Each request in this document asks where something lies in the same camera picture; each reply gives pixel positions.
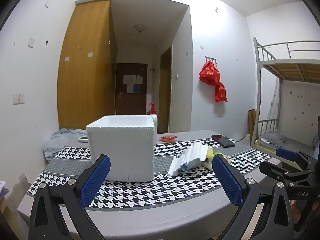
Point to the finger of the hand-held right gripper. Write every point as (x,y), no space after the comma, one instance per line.
(287,154)
(275,171)

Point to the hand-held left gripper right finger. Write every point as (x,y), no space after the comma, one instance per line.
(227,180)

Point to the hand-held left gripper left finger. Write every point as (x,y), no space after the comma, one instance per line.
(96,180)

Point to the yellow foam net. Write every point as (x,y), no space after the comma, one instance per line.
(209,153)

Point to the blue face mask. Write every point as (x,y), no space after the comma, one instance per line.
(191,166)

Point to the white foam box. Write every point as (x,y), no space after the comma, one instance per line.
(122,150)

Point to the white corrugated foam sheet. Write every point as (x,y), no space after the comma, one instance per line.
(185,158)

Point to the folded grey cloth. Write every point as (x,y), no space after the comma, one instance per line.
(272,138)

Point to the black smartphone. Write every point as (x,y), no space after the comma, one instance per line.
(223,140)

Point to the white tablet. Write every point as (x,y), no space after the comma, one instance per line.
(83,139)

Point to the leaning wooden boards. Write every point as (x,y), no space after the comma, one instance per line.
(252,123)

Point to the grey-blue quilt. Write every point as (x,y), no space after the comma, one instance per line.
(62,142)

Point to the white hanging curtain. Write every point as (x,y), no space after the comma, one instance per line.
(275,100)

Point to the red snack packet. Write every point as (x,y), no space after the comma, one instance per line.
(168,138)

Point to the white pump bottle red cap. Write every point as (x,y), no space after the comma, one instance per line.
(155,122)

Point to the dark brown entry door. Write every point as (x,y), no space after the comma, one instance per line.
(127,102)

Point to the red plastic bag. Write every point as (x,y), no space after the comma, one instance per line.
(209,73)
(221,93)

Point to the metal bunk bed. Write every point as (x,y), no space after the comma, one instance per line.
(287,67)

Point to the printed paper sheets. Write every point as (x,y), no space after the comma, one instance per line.
(3,190)

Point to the white door notice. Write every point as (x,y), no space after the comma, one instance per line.
(128,79)
(139,79)
(130,88)

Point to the blue door notice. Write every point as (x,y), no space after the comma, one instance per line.
(136,89)

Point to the wooden wardrobe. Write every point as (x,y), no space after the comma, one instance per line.
(85,80)

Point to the wooden side door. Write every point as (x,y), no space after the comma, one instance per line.
(165,92)

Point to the ceiling lamp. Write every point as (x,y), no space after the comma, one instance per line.
(140,27)

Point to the metal wall hook rack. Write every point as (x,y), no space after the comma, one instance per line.
(210,58)

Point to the white blank wall plate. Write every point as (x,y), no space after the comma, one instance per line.
(31,42)

